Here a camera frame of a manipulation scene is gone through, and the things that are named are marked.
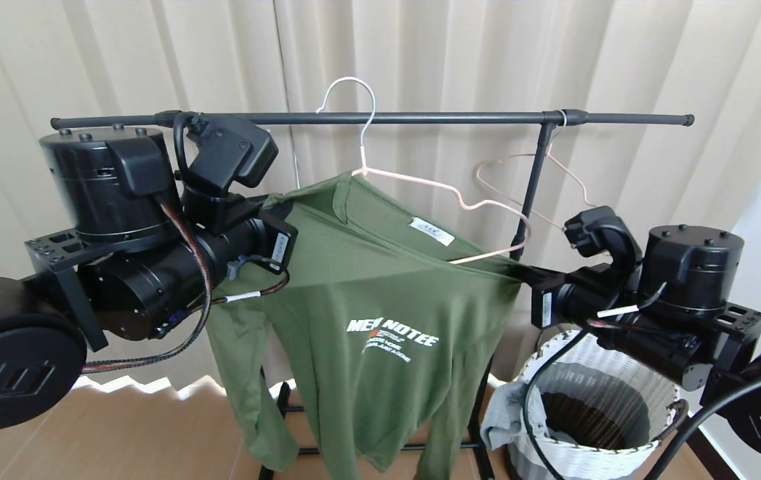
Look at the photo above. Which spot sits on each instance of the pink clothes hanger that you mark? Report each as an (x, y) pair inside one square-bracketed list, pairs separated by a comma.
[(513, 158), (407, 180)]

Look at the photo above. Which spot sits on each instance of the pale grey shorts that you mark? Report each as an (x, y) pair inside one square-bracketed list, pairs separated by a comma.
[(503, 413)]

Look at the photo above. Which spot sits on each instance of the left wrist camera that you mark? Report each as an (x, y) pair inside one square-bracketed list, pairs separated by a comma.
[(233, 150)]

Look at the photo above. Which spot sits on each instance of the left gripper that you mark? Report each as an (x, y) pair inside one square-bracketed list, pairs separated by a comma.
[(153, 293)]

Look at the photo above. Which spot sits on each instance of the beige curtain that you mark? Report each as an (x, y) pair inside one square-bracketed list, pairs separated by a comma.
[(453, 53)]

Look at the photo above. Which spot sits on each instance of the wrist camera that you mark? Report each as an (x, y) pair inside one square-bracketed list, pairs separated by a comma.
[(597, 233), (233, 150)]

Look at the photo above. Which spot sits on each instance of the white laundry basket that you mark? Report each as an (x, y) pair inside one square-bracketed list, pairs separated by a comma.
[(607, 460)]

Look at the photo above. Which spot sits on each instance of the green long-sleeved shirt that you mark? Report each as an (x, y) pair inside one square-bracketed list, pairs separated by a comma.
[(387, 300)]

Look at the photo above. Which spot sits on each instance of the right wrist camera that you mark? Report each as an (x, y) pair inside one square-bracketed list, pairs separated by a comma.
[(597, 233)]

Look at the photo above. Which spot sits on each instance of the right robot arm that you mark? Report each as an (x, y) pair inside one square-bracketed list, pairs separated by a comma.
[(687, 266)]

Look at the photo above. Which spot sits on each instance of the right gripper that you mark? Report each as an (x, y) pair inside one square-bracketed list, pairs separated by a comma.
[(660, 346)]

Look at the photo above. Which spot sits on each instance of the black clothes rack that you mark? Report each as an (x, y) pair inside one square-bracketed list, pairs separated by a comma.
[(453, 118)]

